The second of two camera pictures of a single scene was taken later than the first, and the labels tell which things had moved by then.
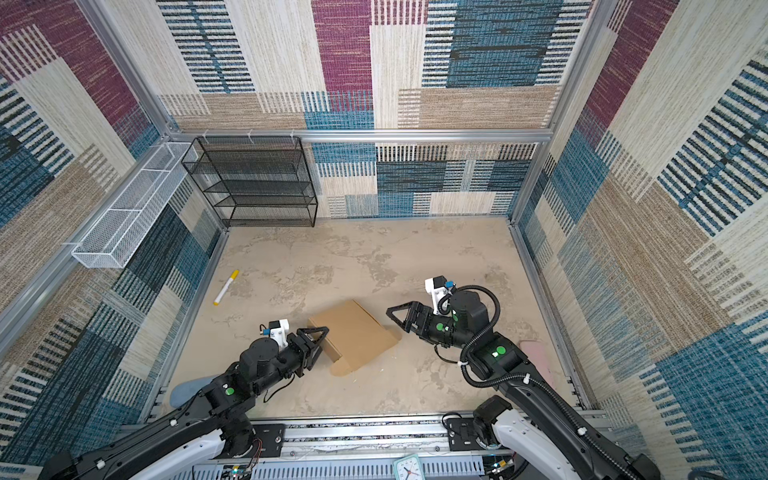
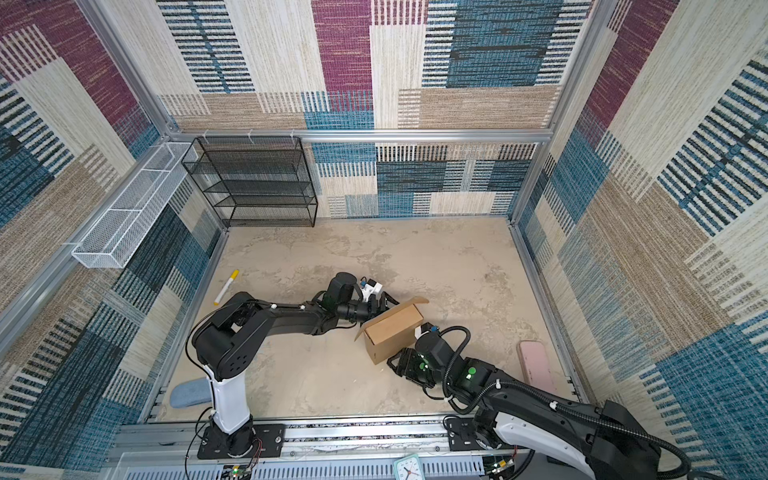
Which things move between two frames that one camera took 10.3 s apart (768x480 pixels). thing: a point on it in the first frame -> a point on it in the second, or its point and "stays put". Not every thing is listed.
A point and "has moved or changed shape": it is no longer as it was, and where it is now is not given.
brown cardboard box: (353, 336) has moved or changed shape
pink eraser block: (536, 354) stays put
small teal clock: (408, 468) stays put
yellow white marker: (232, 277) stays put
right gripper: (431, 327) -> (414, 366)
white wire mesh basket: (111, 241) stays put
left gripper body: (300, 355) -> (364, 313)
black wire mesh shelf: (255, 181) stays put
